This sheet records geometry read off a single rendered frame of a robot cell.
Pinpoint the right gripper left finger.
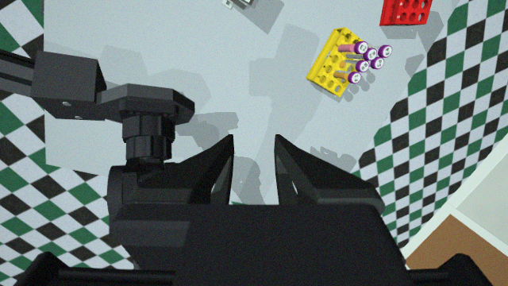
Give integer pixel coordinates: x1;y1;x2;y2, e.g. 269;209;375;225
123;134;234;204

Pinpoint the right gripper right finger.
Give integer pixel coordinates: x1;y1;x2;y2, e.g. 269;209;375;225
274;134;386;215

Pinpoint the red tube rack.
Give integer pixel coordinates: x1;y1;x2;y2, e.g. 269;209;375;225
379;0;433;25

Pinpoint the yellow tube rack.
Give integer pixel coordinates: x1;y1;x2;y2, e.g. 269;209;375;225
306;27;362;97

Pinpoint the test tube with pink liquid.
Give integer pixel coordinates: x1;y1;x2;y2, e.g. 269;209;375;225
338;41;368;54

